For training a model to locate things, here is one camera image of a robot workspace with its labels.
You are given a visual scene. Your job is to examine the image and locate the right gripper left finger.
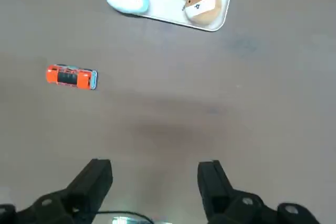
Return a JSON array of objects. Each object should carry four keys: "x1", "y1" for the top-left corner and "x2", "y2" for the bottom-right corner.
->
[{"x1": 0, "y1": 158, "x2": 114, "y2": 224}]

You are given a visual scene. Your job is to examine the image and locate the orange hamster plush toy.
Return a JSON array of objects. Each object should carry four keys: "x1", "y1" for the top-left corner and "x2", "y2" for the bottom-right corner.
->
[{"x1": 181, "y1": 0, "x2": 223, "y2": 26}]

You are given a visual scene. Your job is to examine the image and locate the beige plastic tray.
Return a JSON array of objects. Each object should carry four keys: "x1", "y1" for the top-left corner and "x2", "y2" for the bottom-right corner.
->
[{"x1": 106, "y1": 0, "x2": 239, "y2": 32}]

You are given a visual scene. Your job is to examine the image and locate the orange-and-blue toy bus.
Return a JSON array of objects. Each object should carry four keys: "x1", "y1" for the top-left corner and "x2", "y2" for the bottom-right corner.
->
[{"x1": 46, "y1": 63, "x2": 99, "y2": 91}]

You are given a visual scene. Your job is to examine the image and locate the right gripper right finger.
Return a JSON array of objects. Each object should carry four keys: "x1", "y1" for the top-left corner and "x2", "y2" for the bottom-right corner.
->
[{"x1": 196, "y1": 159, "x2": 325, "y2": 224}]

